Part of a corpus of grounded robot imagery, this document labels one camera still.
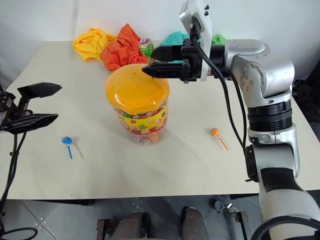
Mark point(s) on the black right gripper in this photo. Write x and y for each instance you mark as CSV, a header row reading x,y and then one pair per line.
x,y
191,67

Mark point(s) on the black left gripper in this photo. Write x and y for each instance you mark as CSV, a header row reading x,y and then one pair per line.
x,y
13,108

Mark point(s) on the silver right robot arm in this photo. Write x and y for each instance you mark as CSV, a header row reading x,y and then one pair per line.
x,y
272,75

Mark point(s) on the lollipop jar with orange lid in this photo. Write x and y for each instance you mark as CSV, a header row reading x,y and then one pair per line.
x,y
137,90

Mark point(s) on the teal cloth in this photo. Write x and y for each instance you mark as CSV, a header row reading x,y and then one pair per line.
x,y
175,38

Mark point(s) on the green wrapped lollipop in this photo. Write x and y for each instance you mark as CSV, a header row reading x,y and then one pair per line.
x,y
145,47

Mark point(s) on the orange cloth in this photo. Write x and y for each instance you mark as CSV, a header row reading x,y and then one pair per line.
x,y
122,50

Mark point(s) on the blue wrapped lollipop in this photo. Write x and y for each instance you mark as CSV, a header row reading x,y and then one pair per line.
x,y
67,140

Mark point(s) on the green cloth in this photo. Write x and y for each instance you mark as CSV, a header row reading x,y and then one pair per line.
x,y
219,39

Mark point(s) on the yellow cloth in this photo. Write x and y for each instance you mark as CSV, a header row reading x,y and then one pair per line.
x,y
88,43

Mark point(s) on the orange wrapped lollipop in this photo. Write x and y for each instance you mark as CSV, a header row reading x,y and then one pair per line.
x,y
215,132

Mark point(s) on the black object beside table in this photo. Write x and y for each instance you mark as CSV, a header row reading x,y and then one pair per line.
x,y
308,92

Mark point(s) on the black caster wheel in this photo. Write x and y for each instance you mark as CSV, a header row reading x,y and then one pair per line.
x,y
218,205

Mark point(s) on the dark rounded shape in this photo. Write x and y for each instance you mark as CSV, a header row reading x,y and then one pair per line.
x,y
194,225
133,226

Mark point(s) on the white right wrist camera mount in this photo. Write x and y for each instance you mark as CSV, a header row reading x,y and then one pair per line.
x,y
203,22

